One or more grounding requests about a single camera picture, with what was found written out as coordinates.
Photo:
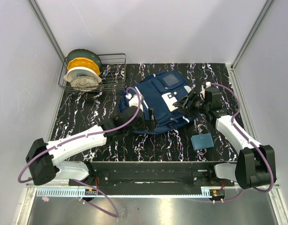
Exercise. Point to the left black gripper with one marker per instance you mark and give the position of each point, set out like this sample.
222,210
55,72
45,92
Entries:
150,124

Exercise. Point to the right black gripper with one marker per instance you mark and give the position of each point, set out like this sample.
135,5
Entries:
192,96

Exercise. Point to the navy blue student backpack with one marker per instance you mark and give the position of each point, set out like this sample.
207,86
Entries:
160,91

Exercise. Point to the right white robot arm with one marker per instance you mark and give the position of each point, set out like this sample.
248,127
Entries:
255,166

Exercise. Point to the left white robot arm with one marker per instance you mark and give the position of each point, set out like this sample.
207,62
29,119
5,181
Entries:
47,161

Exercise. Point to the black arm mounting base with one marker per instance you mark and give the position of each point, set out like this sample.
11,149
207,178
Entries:
157,189

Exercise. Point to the small blue wallet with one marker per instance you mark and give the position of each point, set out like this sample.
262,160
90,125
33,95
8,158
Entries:
202,141

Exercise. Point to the grey patterned plate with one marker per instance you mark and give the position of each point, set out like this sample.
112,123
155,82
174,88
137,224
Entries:
84,84

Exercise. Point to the white plate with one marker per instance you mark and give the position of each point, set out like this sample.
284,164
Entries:
81,72

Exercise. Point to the yellow plate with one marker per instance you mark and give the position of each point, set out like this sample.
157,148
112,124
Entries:
84,62

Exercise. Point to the dark green plate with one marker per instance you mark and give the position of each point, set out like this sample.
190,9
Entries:
84,53

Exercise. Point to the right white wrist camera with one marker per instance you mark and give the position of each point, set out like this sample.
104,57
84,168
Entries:
203,89

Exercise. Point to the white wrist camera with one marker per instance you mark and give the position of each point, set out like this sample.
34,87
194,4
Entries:
203,89
134,100

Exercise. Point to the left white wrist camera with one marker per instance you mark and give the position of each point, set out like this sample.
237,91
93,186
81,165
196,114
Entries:
134,100

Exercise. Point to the black wire dish rack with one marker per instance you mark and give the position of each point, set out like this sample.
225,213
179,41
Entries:
113,75

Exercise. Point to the aluminium front rail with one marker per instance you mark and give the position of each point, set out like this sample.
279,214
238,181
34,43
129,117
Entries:
105,177

